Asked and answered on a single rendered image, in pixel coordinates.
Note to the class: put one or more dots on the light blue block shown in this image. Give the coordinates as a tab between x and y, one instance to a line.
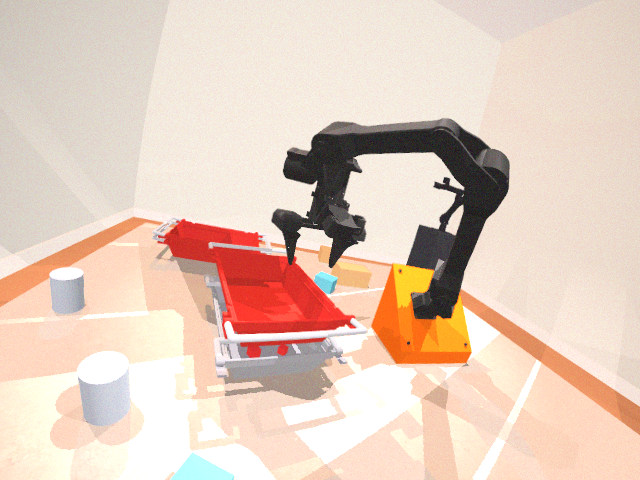
325	282
197	468

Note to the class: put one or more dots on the white cylinder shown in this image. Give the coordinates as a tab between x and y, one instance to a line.
67	290
104	388

